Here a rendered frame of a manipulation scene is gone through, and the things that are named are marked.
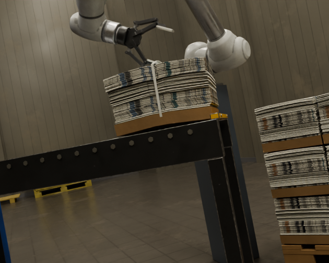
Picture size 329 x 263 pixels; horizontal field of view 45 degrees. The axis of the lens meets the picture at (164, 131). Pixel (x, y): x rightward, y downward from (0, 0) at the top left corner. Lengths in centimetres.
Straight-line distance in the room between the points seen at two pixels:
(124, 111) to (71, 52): 892
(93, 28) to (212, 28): 73
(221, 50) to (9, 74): 832
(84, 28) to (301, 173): 117
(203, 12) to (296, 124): 72
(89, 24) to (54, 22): 891
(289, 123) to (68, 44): 882
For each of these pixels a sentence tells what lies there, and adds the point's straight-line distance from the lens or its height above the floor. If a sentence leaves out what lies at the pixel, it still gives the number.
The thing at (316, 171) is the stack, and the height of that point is 48.
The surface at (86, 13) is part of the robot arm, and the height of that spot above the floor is 130.
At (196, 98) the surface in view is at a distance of 143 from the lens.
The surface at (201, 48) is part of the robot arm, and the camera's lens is 231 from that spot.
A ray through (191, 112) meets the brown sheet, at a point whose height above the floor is 84.
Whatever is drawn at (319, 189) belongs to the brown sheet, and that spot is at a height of 40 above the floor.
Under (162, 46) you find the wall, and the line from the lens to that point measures 938.
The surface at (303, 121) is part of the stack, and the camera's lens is 196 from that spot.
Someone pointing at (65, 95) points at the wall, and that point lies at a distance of 1013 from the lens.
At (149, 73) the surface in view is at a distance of 147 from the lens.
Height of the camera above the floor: 78
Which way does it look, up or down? 1 degrees up
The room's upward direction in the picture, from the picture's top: 11 degrees counter-clockwise
